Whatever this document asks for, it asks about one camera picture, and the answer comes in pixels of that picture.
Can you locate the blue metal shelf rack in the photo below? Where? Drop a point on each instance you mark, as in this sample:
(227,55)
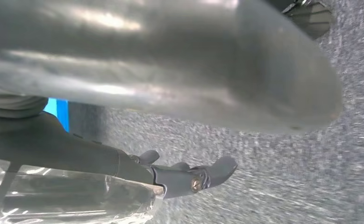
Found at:
(61,112)

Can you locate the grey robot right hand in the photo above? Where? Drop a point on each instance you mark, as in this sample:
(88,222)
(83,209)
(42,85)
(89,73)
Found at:
(200,61)

